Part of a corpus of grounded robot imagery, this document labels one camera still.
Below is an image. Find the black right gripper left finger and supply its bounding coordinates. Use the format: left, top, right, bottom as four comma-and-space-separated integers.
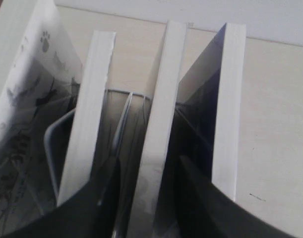
6, 158, 121, 238

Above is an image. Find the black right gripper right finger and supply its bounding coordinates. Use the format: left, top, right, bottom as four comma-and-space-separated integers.
176, 156, 291, 238

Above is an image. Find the dark blue spine book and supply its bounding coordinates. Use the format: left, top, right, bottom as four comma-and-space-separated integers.
152, 23, 246, 238

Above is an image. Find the black spine thin book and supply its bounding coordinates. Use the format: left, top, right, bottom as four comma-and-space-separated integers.
57, 31, 116, 206

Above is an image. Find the black white spine book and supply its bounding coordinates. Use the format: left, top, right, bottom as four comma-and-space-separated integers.
126, 20, 187, 238

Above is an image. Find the white grey cat book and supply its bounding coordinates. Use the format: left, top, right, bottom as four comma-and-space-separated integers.
0, 0, 82, 237

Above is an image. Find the white wire book rack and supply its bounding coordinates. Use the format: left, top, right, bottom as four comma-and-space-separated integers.
43, 88, 154, 238

